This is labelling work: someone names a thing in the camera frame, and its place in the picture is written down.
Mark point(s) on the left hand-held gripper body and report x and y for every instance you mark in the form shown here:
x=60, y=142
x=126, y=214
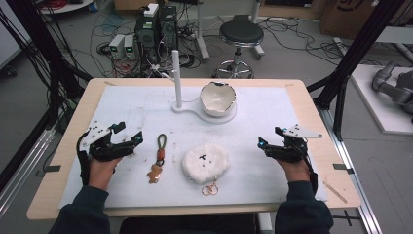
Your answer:
x=104, y=148

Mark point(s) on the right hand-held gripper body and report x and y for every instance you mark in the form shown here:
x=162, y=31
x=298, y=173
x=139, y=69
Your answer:
x=292, y=151

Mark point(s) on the person's right hand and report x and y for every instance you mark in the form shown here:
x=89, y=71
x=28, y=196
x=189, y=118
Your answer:
x=297, y=172

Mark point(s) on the person's left hand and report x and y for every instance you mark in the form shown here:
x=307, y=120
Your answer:
x=101, y=174

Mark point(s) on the white foam mat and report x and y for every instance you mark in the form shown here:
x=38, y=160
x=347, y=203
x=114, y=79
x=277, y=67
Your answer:
x=253, y=162

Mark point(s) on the black tape strip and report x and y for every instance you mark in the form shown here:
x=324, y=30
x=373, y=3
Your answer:
x=52, y=168
x=341, y=167

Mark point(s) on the thin wooden stick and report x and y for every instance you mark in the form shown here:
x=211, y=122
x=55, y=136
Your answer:
x=335, y=192

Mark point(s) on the white eggshell-shaped bowl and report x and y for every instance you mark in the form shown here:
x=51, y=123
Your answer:
x=217, y=97

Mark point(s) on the white stand with pole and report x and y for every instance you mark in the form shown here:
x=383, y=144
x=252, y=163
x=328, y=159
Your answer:
x=177, y=81

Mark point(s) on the grey power supply unit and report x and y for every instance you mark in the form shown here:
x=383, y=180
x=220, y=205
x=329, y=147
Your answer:
x=129, y=45
x=117, y=45

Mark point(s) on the white floor platform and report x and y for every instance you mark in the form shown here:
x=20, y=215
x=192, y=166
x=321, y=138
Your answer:
x=373, y=107

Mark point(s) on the black computer tower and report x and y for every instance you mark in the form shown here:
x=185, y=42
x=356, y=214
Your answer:
x=168, y=27
x=146, y=35

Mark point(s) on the black round stool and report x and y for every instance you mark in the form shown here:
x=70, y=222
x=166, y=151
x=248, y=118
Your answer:
x=241, y=34

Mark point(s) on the white table leg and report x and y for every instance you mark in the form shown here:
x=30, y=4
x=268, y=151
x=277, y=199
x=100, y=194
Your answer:
x=201, y=32
x=256, y=19

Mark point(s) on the white box device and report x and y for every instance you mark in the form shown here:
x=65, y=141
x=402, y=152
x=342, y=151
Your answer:
x=150, y=9

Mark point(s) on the round white table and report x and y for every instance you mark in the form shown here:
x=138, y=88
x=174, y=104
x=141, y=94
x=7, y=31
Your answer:
x=65, y=7

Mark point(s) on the brown cardboard box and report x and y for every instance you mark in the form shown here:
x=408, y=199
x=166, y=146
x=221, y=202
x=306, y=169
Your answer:
x=344, y=16

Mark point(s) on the aluminium floor rail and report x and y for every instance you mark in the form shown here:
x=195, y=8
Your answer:
x=354, y=182
x=19, y=182

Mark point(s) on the black metal frame stand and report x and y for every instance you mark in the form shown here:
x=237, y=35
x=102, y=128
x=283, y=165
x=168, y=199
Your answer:
x=42, y=48
x=357, y=52

